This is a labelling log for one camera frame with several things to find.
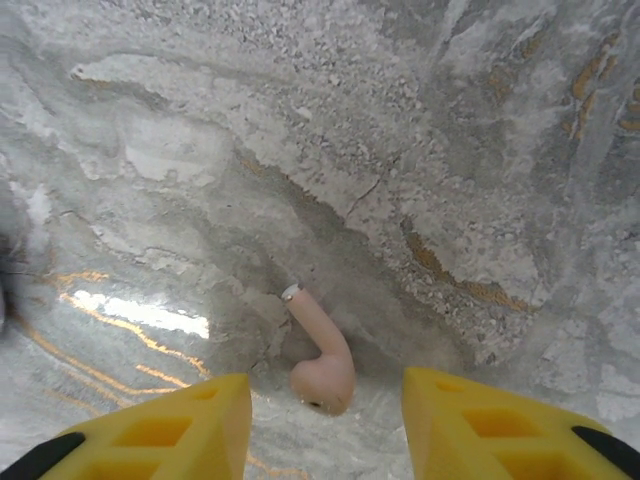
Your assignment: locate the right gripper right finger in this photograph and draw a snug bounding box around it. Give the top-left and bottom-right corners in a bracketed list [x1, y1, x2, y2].
[402, 367, 640, 480]

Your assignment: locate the pink wireless earbud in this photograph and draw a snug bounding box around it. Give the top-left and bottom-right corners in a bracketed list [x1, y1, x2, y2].
[281, 282, 357, 416]

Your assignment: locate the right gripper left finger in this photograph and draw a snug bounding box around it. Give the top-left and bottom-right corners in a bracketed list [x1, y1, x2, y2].
[0, 372, 253, 480]

